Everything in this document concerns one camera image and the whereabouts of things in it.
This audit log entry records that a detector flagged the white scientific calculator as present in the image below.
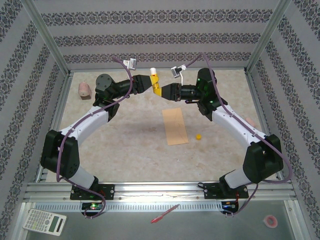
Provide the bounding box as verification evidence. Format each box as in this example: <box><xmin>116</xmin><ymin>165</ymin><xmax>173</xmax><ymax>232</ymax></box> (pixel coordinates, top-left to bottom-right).
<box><xmin>22</xmin><ymin>208</ymin><xmax>68</xmax><ymax>237</ymax></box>

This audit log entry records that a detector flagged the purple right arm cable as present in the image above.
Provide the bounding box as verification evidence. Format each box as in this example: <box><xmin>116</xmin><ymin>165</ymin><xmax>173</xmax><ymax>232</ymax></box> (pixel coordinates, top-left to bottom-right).
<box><xmin>186</xmin><ymin>52</ymin><xmax>293</xmax><ymax>218</ymax></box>

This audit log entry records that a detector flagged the red pen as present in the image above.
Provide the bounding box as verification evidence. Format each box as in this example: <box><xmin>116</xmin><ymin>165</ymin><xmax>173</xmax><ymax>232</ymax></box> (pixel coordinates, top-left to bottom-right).
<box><xmin>150</xmin><ymin>204</ymin><xmax>181</xmax><ymax>224</ymax></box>

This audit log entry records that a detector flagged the aluminium left frame post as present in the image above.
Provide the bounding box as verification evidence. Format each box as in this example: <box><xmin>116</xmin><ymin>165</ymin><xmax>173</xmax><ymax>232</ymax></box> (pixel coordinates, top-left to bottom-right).
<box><xmin>21</xmin><ymin>0</ymin><xmax>73</xmax><ymax>76</ymax></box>

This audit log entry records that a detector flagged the aluminium frame post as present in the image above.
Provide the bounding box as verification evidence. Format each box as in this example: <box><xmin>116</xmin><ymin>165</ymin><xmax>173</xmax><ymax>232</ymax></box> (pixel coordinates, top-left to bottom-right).
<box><xmin>21</xmin><ymin>0</ymin><xmax>73</xmax><ymax>76</ymax></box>
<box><xmin>244</xmin><ymin>0</ymin><xmax>292</xmax><ymax>73</ymax></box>

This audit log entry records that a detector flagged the aluminium bar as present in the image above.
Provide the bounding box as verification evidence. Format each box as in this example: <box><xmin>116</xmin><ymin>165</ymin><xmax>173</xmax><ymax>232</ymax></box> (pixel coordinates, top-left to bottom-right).
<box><xmin>244</xmin><ymin>72</ymin><xmax>286</xmax><ymax>181</ymax></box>
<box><xmin>34</xmin><ymin>72</ymin><xmax>73</xmax><ymax>185</ymax></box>

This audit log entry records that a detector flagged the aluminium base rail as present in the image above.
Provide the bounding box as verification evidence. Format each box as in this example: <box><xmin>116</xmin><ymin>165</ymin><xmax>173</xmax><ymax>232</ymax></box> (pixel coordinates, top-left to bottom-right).
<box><xmin>24</xmin><ymin>181</ymin><xmax>297</xmax><ymax>201</ymax></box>

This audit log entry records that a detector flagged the left controller board green light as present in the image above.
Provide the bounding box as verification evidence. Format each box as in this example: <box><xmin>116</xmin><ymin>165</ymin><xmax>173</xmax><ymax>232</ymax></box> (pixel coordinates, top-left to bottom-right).
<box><xmin>81</xmin><ymin>202</ymin><xmax>104</xmax><ymax>211</ymax></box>

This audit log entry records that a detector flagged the perforated grey cable duct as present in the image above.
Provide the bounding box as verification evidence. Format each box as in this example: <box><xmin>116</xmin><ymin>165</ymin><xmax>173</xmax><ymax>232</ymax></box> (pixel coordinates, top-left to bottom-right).
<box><xmin>33</xmin><ymin>201</ymin><xmax>225</xmax><ymax>214</ymax></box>

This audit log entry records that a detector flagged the pink tape roll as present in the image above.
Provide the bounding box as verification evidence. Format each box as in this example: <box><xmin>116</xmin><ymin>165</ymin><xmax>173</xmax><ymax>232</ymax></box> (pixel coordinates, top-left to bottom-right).
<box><xmin>264</xmin><ymin>215</ymin><xmax>279</xmax><ymax>229</ymax></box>

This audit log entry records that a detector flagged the yellow glue stick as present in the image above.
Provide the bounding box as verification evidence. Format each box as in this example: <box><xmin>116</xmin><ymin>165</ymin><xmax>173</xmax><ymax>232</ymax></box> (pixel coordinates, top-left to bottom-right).
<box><xmin>149</xmin><ymin>67</ymin><xmax>161</xmax><ymax>95</ymax></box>

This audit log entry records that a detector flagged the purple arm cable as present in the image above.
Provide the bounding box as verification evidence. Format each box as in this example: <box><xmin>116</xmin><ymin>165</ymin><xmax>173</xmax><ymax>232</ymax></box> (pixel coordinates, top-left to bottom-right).
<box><xmin>56</xmin><ymin>56</ymin><xmax>133</xmax><ymax>220</ymax></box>
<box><xmin>186</xmin><ymin>52</ymin><xmax>293</xmax><ymax>218</ymax></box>

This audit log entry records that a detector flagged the aluminium right frame post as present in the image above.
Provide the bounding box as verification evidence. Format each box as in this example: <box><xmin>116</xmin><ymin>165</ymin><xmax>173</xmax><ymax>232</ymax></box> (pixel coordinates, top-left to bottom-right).
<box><xmin>244</xmin><ymin>0</ymin><xmax>292</xmax><ymax>73</ymax></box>

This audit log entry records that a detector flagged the aluminium left side bar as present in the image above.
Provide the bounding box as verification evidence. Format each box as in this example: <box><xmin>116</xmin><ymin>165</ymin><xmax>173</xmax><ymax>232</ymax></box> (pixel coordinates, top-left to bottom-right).
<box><xmin>34</xmin><ymin>72</ymin><xmax>73</xmax><ymax>185</ymax></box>

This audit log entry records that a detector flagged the pink small bottle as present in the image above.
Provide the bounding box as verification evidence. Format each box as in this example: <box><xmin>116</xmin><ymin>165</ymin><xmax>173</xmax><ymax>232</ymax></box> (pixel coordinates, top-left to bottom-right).
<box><xmin>78</xmin><ymin>80</ymin><xmax>92</xmax><ymax>101</ymax></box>

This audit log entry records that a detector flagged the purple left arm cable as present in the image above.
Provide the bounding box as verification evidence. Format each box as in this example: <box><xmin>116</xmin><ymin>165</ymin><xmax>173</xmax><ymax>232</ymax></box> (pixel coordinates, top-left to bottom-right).
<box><xmin>56</xmin><ymin>56</ymin><xmax>133</xmax><ymax>220</ymax></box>

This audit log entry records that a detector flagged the aluminium right side bar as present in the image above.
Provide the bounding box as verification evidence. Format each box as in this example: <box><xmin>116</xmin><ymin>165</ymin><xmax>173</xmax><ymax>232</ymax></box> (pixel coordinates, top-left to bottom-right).
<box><xmin>244</xmin><ymin>72</ymin><xmax>286</xmax><ymax>181</ymax></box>

